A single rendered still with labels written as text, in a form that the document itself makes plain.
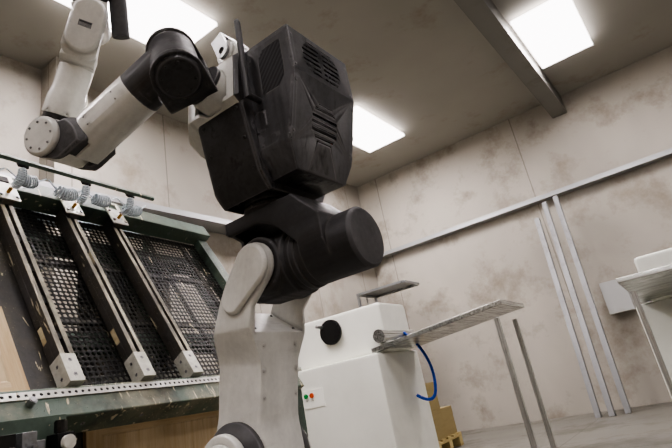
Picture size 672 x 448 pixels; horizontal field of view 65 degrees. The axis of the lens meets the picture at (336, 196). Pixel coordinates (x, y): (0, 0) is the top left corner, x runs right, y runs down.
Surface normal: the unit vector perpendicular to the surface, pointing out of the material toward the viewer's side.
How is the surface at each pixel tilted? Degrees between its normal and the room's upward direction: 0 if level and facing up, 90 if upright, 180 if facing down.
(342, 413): 90
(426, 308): 90
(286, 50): 90
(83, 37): 114
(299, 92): 105
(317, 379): 90
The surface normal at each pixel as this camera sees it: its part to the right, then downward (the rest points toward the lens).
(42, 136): -0.29, -0.17
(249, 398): -0.58, -0.19
